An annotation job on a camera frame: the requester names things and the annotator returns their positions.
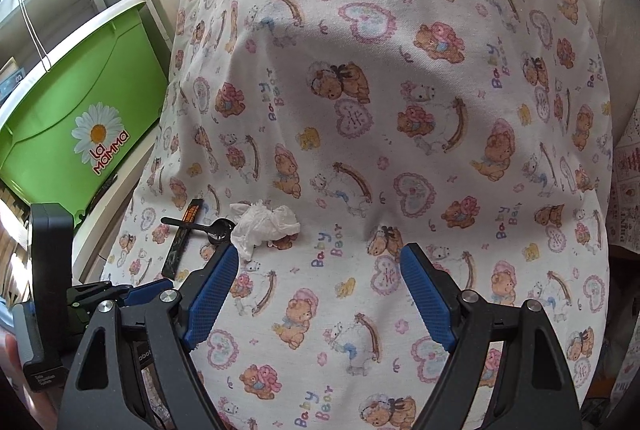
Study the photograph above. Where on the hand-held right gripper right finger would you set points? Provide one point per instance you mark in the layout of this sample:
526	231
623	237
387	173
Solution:
425	295

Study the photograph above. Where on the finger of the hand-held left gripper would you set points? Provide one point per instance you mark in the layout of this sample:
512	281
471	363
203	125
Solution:
145	294

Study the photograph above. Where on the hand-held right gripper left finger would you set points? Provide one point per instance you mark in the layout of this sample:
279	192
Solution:
212	295

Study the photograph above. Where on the white tissue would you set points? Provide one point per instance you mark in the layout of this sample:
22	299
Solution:
265	227

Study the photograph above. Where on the person's left hand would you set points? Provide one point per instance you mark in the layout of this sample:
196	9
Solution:
9	352

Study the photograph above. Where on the pile of wooden slats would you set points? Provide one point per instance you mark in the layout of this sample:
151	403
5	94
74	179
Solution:
12	230

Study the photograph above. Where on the black stick packet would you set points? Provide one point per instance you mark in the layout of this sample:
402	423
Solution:
182	240

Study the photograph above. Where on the black plastic spoon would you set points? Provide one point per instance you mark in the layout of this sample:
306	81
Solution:
220	230

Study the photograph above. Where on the green plastic storage box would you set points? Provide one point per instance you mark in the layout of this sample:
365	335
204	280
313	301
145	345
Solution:
75	85

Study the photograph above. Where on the stack of books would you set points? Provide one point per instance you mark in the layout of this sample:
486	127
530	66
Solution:
10	78

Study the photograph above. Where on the pink-printed patchwork cloth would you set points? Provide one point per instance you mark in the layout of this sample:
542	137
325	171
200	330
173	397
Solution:
627	170

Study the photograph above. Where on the bear-printed white sheet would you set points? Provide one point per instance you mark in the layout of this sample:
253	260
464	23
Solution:
400	35

